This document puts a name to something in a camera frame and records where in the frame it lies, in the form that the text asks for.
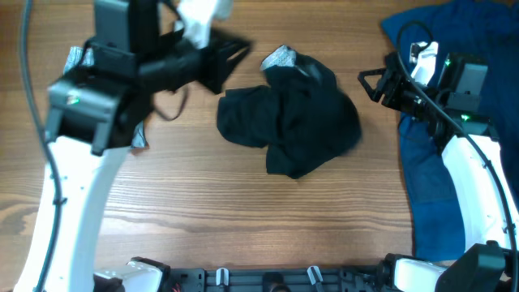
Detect black shorts garment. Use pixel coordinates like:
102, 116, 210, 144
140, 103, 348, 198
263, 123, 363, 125
217, 45, 362, 179

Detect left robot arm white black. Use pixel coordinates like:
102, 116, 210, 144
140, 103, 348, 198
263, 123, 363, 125
15, 0, 251, 291

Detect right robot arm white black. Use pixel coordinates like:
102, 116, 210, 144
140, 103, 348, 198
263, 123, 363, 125
358, 52, 518, 291

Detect folded light blue jeans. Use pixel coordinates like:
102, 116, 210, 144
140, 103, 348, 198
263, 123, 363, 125
63, 46, 148, 148

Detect blue garment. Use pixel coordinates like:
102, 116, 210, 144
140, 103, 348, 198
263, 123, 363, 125
381, 0, 518, 261

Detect black mounting rail base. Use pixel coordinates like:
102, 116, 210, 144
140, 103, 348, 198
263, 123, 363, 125
162, 265, 392, 292

